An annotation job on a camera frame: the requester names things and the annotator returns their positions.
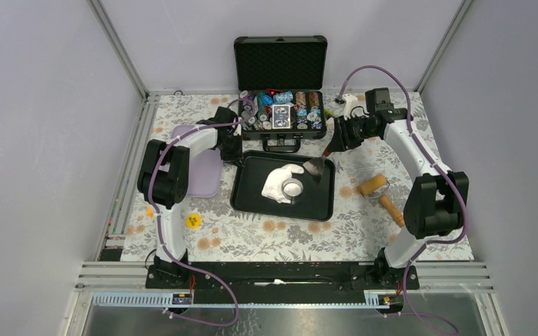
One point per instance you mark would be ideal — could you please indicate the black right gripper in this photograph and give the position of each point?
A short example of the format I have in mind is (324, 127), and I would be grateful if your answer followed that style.
(342, 140)

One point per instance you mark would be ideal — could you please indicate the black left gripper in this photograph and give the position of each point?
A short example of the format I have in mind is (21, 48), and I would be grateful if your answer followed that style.
(237, 157)

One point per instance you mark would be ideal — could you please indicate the metal dough scraper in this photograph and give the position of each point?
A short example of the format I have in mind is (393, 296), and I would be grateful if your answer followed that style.
(315, 166)

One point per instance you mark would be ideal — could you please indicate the white dough disc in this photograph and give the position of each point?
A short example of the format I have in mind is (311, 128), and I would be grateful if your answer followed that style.
(272, 188)

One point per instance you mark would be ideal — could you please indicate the wooden rolling pin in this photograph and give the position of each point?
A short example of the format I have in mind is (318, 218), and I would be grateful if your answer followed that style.
(377, 188)

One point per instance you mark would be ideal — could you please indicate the black baking tray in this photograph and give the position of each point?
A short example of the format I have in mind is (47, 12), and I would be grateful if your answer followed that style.
(315, 202)

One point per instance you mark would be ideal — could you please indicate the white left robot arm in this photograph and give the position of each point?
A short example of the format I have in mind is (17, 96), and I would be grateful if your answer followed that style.
(163, 181)

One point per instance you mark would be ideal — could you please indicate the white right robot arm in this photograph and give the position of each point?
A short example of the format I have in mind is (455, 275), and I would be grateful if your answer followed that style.
(436, 205)

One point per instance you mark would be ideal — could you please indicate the purple plastic tray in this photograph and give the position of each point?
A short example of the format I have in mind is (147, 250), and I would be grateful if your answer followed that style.
(205, 164)

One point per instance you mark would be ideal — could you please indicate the blue playing card deck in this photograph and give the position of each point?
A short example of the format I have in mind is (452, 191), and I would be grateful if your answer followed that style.
(281, 116)

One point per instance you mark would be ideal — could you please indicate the yellow round token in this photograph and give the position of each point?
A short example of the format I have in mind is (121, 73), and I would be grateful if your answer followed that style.
(193, 221)

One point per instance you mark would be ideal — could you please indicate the black poker chip case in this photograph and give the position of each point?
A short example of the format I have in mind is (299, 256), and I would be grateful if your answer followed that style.
(281, 70)

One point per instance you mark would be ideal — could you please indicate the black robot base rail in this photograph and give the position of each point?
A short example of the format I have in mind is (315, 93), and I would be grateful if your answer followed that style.
(340, 275)

